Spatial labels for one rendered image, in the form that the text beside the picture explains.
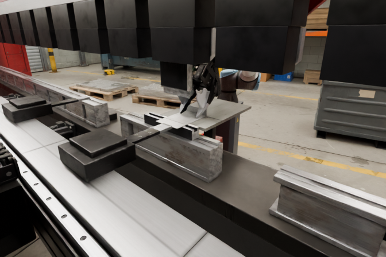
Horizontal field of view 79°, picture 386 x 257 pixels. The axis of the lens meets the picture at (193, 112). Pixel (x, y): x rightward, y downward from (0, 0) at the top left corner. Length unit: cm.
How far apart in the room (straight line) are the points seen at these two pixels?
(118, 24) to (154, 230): 56
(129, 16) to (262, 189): 57
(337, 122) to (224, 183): 267
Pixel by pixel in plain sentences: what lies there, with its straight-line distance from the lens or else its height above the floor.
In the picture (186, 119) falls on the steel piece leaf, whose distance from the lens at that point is 69.
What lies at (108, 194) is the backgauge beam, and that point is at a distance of 45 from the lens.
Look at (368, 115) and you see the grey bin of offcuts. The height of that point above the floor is 38.
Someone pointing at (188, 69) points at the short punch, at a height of 116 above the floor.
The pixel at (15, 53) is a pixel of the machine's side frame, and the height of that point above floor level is 106.
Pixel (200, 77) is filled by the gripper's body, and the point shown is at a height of 112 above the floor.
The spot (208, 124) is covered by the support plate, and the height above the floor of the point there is 100.
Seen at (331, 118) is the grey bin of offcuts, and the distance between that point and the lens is 321.
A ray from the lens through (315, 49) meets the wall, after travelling 716.
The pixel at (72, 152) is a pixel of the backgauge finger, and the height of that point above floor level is 102.
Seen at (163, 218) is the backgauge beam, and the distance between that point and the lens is 38.
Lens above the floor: 125
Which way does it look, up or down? 19 degrees down
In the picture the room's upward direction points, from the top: straight up
